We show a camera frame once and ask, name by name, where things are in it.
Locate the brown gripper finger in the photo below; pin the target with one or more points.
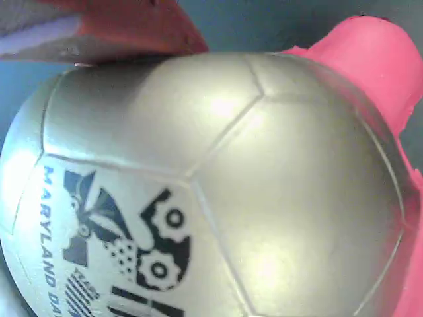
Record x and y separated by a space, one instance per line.
109 29

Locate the red turtle toy silver shell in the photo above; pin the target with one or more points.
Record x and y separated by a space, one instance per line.
231 185

